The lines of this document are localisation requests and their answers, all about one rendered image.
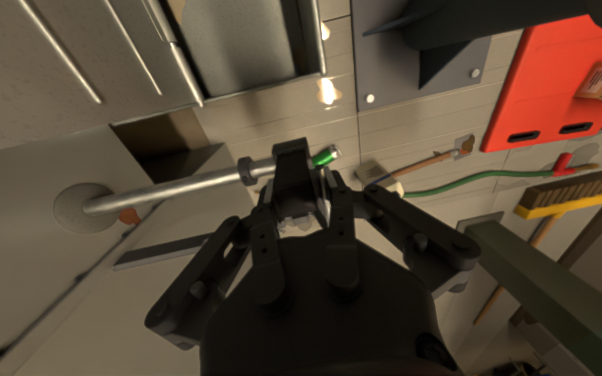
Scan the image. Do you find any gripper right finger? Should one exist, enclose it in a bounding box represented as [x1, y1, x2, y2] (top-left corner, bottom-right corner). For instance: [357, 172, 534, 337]
[323, 167, 482, 299]

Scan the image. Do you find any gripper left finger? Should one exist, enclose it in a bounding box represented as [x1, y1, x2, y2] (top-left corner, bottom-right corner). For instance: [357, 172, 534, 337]
[144, 178, 285, 351]

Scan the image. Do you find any black lever grip block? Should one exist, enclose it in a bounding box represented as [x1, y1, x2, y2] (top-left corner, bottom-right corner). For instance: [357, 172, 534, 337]
[271, 136, 314, 223]

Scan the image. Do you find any silver gate lever green tip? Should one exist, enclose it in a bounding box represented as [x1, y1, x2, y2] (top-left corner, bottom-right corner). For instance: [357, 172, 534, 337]
[81, 144, 344, 218]

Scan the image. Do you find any grey metal self-feeder body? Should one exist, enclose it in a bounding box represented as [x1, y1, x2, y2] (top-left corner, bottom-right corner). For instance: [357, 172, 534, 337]
[0, 0, 329, 376]

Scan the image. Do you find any dark green square beam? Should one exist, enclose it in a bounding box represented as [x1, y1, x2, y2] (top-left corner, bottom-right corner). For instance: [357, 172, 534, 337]
[464, 219, 602, 376]

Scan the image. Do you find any red-orange plastic box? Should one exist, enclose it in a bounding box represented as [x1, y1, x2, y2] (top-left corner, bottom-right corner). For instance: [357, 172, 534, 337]
[479, 13, 602, 155]

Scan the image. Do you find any green hose red fitting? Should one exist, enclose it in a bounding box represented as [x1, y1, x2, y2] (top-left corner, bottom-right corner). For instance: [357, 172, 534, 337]
[397, 152, 601, 199]

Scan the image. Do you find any beige hand brush wooden handle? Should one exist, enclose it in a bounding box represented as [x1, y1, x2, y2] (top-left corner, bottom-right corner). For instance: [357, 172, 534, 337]
[353, 147, 460, 190]

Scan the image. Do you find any grey wall hook plate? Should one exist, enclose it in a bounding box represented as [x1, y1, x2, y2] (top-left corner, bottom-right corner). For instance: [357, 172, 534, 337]
[452, 133, 477, 162]

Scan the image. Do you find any yellow-headed broom wooden handle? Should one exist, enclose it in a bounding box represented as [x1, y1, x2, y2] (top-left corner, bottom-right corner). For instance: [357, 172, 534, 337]
[471, 170, 602, 327]

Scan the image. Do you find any grey wall plate black bracket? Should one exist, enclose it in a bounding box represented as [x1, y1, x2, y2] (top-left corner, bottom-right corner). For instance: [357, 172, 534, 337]
[350, 0, 602, 113]

